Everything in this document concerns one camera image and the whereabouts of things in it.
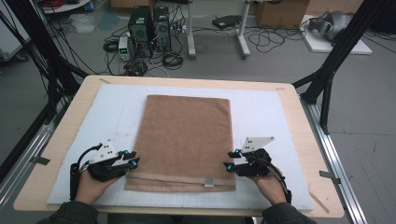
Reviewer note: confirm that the aluminium rail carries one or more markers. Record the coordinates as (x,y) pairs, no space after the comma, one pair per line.
(25,155)
(333,155)

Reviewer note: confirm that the white floor board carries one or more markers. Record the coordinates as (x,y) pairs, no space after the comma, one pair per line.
(348,46)

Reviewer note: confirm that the white power supply unit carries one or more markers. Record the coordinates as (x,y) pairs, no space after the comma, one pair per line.
(124,48)

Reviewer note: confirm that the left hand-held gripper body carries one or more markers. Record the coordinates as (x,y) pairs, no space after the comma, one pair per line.
(107,168)

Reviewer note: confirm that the large cardboard box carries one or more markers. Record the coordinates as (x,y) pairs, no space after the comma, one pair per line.
(281,14)

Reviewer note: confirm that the black flat device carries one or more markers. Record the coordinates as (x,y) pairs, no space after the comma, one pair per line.
(226,21)

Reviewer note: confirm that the round white table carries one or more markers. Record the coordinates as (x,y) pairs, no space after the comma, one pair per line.
(65,6)

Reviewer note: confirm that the black computer tower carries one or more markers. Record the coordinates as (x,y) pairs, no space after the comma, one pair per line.
(140,29)
(162,28)

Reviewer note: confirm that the person's right hand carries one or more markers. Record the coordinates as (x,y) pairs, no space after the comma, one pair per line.
(272,189)

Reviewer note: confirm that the thin wooden stick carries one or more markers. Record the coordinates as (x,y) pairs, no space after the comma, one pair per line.
(319,202)

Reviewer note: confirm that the grey tape piece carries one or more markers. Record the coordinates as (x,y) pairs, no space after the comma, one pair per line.
(329,175)
(42,160)

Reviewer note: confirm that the grey headset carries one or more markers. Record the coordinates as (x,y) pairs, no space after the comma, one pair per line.
(334,23)

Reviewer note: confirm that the white stand leg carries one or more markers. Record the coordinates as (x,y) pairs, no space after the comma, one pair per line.
(243,34)
(191,31)

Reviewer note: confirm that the black frame post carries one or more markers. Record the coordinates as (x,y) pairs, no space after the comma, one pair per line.
(43,46)
(339,53)

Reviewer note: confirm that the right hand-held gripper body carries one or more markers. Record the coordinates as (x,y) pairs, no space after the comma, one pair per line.
(253,166)

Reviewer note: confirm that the person's left hand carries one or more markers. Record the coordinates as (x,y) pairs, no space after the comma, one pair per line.
(90,189)

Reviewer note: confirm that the white grid mat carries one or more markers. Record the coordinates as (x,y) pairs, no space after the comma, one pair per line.
(264,109)

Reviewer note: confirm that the tan terry towel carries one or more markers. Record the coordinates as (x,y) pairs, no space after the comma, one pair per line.
(186,140)

